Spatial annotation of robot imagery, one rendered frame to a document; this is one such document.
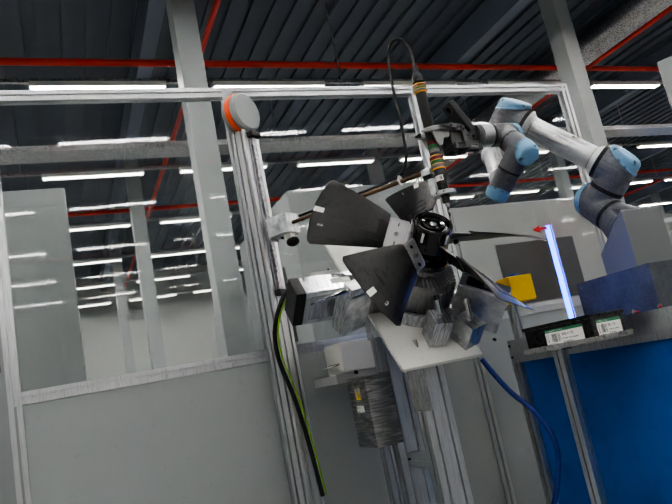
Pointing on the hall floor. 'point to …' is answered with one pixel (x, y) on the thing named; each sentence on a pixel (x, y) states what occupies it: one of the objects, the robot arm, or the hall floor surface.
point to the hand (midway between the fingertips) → (421, 132)
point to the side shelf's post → (391, 475)
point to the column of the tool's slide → (306, 490)
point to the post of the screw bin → (580, 427)
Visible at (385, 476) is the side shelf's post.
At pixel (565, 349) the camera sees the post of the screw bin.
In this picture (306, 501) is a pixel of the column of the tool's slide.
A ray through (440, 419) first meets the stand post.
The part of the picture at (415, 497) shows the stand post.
